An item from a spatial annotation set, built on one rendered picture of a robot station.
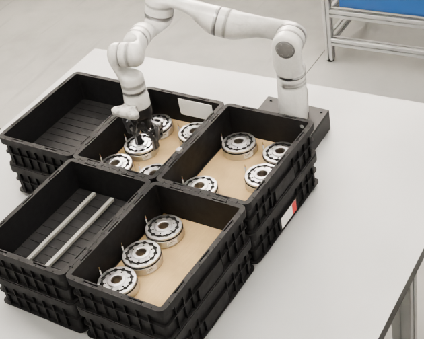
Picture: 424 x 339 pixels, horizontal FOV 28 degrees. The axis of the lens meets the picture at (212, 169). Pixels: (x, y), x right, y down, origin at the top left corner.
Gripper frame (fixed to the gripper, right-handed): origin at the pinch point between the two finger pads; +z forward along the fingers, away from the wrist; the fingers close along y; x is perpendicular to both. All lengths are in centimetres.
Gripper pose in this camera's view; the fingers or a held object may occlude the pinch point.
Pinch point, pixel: (147, 142)
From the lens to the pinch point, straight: 257.4
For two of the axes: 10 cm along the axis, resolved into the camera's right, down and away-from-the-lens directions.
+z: 1.5, 7.8, 6.1
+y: -8.4, -2.2, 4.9
